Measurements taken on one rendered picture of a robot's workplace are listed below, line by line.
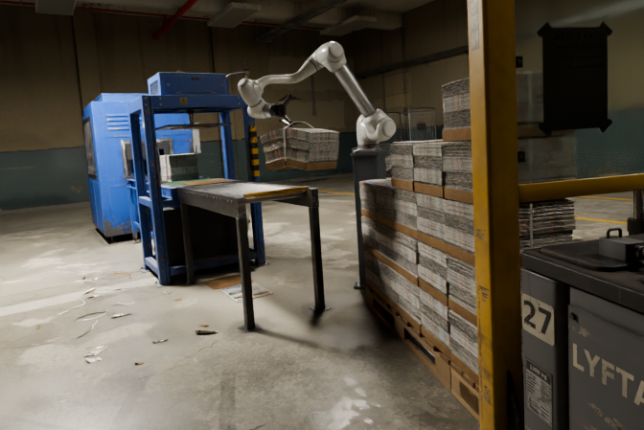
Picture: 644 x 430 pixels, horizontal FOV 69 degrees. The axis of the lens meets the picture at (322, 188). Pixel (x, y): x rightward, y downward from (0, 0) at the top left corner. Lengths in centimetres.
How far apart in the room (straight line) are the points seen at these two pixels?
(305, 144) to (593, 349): 192
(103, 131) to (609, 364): 579
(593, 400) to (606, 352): 13
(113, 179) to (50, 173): 517
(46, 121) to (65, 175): 119
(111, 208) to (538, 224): 526
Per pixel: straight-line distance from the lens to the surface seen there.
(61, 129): 1139
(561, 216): 191
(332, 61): 307
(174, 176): 477
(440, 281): 209
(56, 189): 1138
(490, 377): 149
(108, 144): 627
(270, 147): 288
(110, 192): 627
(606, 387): 118
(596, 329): 115
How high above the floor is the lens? 110
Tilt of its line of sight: 6 degrees down
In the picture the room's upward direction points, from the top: 4 degrees counter-clockwise
